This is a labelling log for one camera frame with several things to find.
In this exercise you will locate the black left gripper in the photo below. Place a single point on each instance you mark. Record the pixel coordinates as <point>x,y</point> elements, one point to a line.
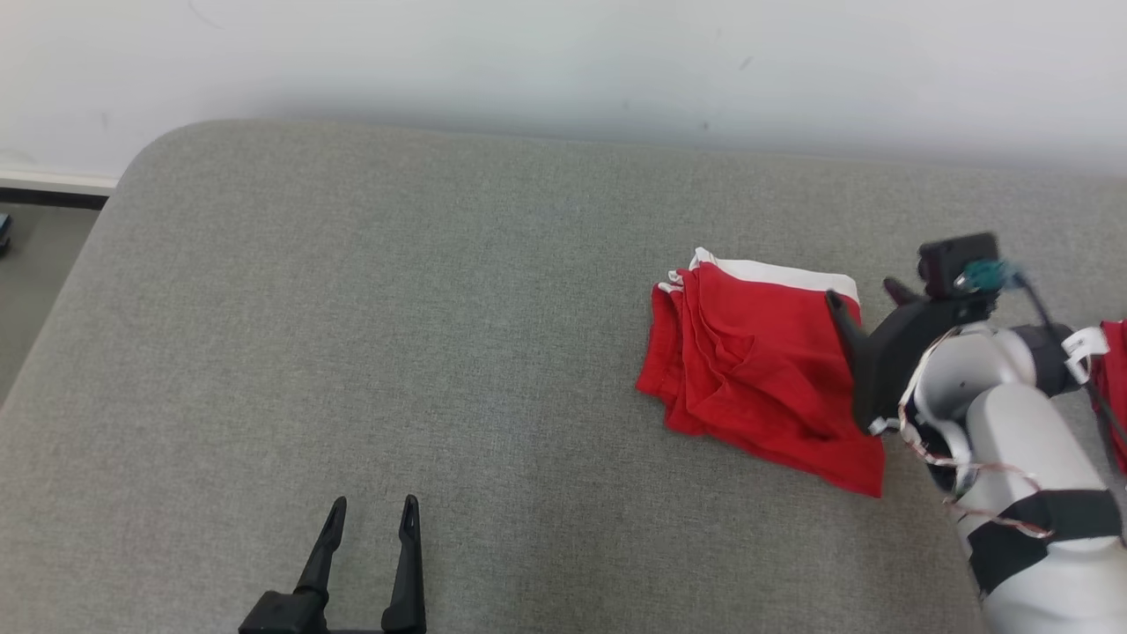
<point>290,615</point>

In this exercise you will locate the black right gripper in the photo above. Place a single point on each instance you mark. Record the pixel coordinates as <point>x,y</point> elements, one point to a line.
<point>898,361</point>

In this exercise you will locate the red white shorts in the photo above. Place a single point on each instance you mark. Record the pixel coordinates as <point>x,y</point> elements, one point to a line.
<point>757,370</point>

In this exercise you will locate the red white basketball jersey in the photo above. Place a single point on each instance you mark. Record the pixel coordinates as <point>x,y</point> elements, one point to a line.
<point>1116,387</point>

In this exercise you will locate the grey fabric sofa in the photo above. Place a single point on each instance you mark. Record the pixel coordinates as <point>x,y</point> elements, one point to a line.
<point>440,352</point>

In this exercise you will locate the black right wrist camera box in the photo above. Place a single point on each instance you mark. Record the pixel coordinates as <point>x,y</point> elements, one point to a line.
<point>955,255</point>

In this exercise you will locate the teal right camera connector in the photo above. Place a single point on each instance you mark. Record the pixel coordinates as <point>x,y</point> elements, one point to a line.
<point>986,275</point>

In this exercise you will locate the white black wall baseboard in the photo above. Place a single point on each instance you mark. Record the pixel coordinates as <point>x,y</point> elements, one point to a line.
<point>53,189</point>

